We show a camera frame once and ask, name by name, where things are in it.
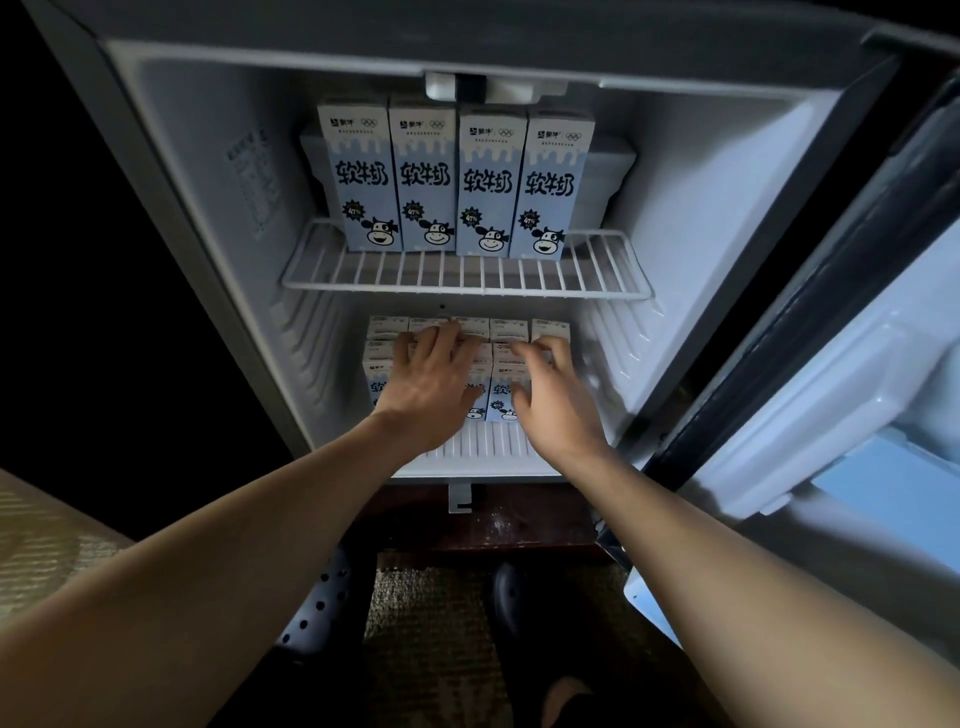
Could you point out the person's right forearm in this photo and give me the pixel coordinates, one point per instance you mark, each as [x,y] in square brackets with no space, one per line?
[720,592]

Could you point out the person's left hand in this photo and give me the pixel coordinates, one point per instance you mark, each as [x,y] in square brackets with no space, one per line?
[431,390]

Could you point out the white door shelf bin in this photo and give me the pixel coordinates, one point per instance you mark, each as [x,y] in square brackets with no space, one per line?
[817,397]

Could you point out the person's right thumb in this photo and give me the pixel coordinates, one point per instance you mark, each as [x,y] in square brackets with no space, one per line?
[522,397]

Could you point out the person's right hand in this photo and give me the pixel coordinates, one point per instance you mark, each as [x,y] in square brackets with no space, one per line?
[559,409]

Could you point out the dark perforated right clog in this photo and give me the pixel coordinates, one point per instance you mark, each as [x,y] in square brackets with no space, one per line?
[514,615]

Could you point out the white mini fridge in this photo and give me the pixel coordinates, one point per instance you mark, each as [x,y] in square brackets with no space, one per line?
[675,225]

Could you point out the person's right leg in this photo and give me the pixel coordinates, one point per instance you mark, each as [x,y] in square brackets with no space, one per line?
[570,705]

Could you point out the person's left thumb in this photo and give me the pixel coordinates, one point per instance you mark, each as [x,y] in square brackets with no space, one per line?
[478,394]

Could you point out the person's left little finger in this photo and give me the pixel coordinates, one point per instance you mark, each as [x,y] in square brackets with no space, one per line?
[403,347]

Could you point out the white thermostat light housing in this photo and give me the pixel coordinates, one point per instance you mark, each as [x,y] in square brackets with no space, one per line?
[491,88]

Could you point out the dark perforated clog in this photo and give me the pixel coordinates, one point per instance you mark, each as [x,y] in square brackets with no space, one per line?
[514,615]
[326,600]

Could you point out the dark perforated left clog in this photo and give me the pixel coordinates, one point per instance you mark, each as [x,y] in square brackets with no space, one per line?
[326,600]

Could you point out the person's left forearm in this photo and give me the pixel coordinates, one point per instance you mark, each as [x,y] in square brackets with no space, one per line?
[225,570]

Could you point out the dark wooden cabinet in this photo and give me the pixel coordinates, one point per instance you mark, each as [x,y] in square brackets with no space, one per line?
[517,525]

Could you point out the printed sticker label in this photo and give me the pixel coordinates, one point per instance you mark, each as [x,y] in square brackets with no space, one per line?
[251,184]

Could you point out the blue cow print milk carton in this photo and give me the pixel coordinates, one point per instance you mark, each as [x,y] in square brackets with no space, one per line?
[487,184]
[361,180]
[553,187]
[424,176]

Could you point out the white fridge foot bracket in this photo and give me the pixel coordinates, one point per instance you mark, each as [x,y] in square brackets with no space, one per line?
[457,499]

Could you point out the person's left middle finger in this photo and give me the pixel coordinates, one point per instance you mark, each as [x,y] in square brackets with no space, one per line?
[444,341]

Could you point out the white fridge door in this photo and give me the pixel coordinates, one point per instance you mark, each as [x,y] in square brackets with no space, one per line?
[847,247]

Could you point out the group of small milk cartons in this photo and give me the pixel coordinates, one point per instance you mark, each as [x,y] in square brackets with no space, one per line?
[501,375]

